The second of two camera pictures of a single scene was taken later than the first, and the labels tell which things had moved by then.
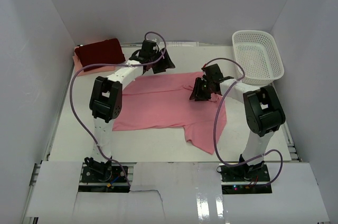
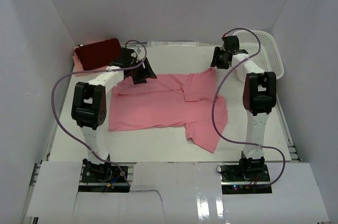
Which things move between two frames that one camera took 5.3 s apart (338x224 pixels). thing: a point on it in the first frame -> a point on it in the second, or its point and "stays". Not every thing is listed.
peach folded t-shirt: (99, 70) stays
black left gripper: (167, 64) -> (146, 73)
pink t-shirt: (163, 102) stays
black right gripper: (197, 93) -> (216, 62)
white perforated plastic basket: (257, 53) stays
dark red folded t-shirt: (106, 52) stays
